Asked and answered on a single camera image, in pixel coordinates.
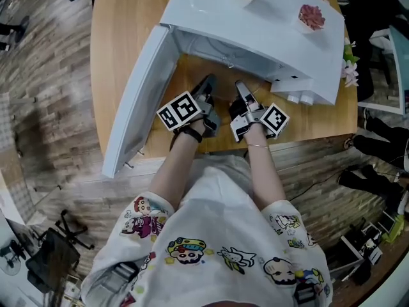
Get pink succulent in white pot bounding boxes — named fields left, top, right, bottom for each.
left=297, top=4, right=327, bottom=32

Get white open box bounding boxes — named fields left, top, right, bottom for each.
left=328, top=234, right=366, bottom=281

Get white cartoon print shirt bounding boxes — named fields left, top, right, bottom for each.
left=79, top=156, right=334, bottom=307

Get black mesh office chair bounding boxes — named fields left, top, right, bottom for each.
left=24, top=209, right=96, bottom=294

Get grey harness strap buckle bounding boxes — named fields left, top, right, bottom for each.
left=107, top=261, right=139, bottom=288
left=293, top=282, right=321, bottom=307

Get black floor cable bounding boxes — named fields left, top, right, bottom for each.
left=287, top=166, right=348, bottom=201

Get green plastic item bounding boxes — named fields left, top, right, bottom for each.
left=381, top=214, right=406, bottom=245

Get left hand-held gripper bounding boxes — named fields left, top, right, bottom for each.
left=156, top=74, right=223, bottom=138

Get white and pink flowers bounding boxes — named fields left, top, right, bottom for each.
left=340, top=38, right=361, bottom=88

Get black wristband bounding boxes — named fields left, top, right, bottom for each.
left=173, top=127, right=204, bottom=144

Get person's right forearm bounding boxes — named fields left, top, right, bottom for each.
left=245, top=127, right=288, bottom=211

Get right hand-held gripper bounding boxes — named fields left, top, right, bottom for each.
left=228, top=79, right=291, bottom=144

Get person's left forearm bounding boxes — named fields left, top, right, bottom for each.
left=149, top=119, right=206, bottom=211

